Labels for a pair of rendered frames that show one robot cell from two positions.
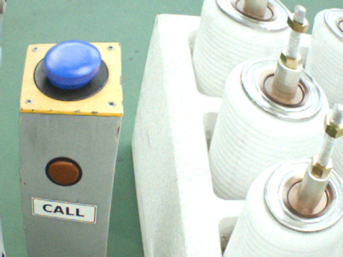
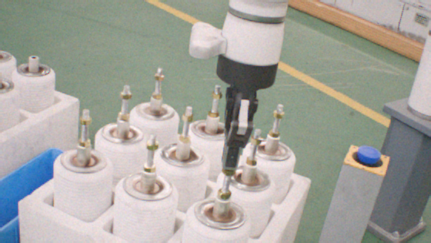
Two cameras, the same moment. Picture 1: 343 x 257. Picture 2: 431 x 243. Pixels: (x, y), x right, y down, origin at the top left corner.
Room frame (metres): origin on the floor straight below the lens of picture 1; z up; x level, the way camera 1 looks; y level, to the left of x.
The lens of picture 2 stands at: (1.19, 0.27, 0.70)
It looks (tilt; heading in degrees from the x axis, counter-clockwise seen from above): 25 degrees down; 212
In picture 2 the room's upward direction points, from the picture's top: 10 degrees clockwise
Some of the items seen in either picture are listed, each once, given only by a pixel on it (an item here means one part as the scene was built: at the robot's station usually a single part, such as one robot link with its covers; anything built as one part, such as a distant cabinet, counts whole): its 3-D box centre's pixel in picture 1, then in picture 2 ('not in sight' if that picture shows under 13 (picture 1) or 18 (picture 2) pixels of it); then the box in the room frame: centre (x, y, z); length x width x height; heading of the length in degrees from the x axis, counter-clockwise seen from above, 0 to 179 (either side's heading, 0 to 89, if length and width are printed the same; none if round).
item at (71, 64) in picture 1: (70, 67); (368, 156); (0.41, 0.07, 0.32); 0.04 x 0.04 x 0.02
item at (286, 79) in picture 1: (287, 77); (248, 171); (0.52, -0.08, 0.26); 0.02 x 0.02 x 0.03
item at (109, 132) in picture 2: not in sight; (122, 134); (0.57, -0.31, 0.25); 0.08 x 0.08 x 0.01
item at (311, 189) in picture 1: (313, 185); (272, 144); (0.40, -0.11, 0.26); 0.02 x 0.02 x 0.03
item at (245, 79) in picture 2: not in sight; (244, 84); (0.63, -0.05, 0.45); 0.08 x 0.08 x 0.09
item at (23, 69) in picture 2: not in sight; (33, 70); (0.53, -0.64, 0.25); 0.08 x 0.08 x 0.01
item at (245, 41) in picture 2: not in sight; (238, 28); (0.64, -0.07, 0.52); 0.11 x 0.09 x 0.06; 127
